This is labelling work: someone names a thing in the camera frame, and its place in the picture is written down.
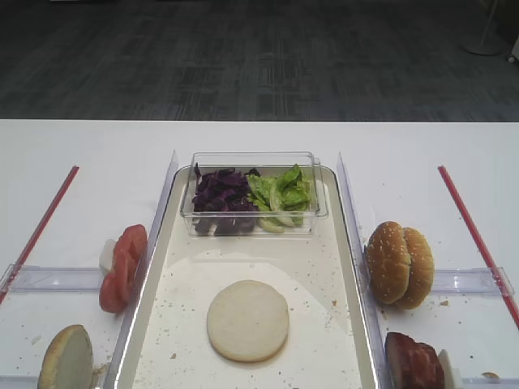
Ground green lettuce in container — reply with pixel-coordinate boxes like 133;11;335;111
247;164;311;233

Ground tomato slices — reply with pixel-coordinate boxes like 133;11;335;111
99;224;148;314

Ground white pusher block tomato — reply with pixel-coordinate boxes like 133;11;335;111
99;239;116;276

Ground meat patties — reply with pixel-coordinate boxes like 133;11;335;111
384;331;445;389

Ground white pusher block meat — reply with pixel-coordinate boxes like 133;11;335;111
438;349;464;389

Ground clear plastic container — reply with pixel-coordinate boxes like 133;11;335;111
179;152;328;237

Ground purple cabbage shreds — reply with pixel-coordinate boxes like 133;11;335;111
192;164;258;236

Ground silver metal tray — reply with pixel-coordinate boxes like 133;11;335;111
106;168;377;388

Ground bottom bun slice on tray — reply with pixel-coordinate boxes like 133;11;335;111
207;280;290;363

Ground sesame bun front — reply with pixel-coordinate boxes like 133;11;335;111
366;221;411;305

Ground sesame bun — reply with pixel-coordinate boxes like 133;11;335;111
395;227;435;310
366;221;411;305

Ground sesame bun rear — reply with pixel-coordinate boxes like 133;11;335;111
395;227;435;310

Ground right clear divider strip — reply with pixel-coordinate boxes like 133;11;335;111
337;153;393;388

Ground left red rod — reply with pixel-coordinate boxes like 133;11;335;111
0;165;79;302

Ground red rod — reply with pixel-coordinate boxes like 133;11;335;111
0;165;79;302
437;165;518;327

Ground standing bun half left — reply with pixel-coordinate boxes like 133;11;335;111
37;324;93;389

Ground right red rod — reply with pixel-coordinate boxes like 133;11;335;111
437;165;518;327

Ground upper right clear rail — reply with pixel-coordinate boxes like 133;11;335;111
431;267;513;297

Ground clear rail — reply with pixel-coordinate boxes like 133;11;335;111
431;267;513;297
0;375;38;389
461;376;519;389
1;264;104;293

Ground upper left clear rail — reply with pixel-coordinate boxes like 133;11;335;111
1;264;104;293

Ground lower right clear rail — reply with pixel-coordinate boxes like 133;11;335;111
461;376;519;389

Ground lower left clear rail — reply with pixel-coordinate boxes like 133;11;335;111
0;375;38;389

